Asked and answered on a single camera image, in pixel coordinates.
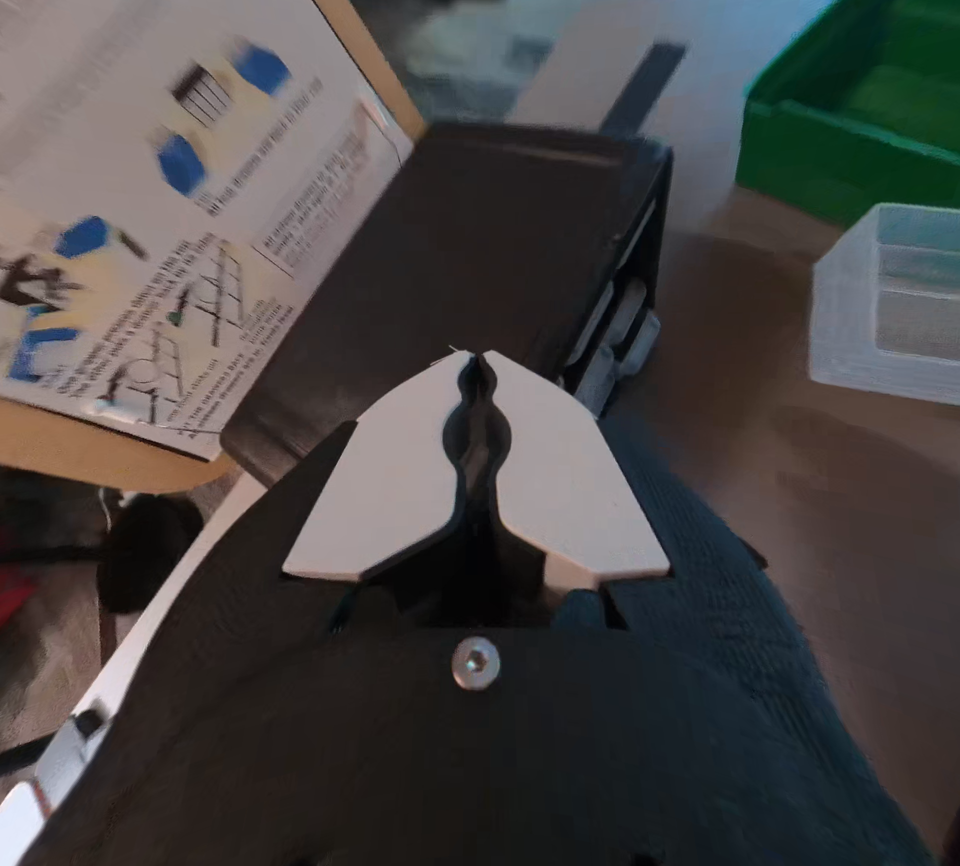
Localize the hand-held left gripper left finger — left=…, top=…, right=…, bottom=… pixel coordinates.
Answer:
left=281, top=350, right=481, bottom=584

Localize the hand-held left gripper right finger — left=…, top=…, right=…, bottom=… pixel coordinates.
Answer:
left=478, top=350, right=672, bottom=593

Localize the group of clear drawers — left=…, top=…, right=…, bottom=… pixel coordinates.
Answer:
left=566, top=198, right=665, bottom=417

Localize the black drawer cabinet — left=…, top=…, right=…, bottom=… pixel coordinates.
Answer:
left=219, top=121, right=674, bottom=488

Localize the clear plastic drawer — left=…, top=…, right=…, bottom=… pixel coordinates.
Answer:
left=808, top=202, right=960, bottom=406

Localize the green plastic bin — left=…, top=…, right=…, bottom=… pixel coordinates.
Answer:
left=735, top=0, right=960, bottom=230

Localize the wooden poster board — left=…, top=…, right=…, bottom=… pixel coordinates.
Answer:
left=0, top=0, right=429, bottom=494

